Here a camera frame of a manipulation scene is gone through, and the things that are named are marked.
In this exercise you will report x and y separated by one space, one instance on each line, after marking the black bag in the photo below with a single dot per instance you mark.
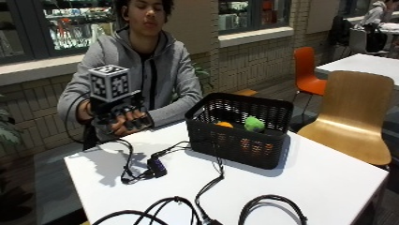
340 31

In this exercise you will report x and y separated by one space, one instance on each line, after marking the dark framed shop window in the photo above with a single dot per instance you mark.
253 15
71 28

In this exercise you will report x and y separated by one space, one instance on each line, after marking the orange fruit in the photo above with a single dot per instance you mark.
224 124

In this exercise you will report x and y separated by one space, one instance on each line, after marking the black plastic lattice basket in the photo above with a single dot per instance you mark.
237 146

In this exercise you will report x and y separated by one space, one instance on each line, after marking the grey background chair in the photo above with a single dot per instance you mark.
362 42

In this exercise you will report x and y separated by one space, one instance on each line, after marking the white background table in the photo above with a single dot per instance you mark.
366 64

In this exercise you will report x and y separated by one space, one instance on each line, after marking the light wooden chair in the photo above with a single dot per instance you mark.
353 118

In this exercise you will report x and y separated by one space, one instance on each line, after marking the green soft toy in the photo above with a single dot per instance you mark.
253 124

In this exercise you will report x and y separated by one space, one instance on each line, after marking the green leafy plant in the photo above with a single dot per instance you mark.
203 78

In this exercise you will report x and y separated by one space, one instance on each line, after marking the orange plastic chair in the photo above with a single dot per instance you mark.
307 75

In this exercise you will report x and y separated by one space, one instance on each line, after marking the green potted plant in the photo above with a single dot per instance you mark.
9 128

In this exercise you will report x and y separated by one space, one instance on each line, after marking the white cube with black markers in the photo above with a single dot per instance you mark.
110 82

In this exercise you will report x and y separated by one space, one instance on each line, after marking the the person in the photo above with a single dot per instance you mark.
175 68

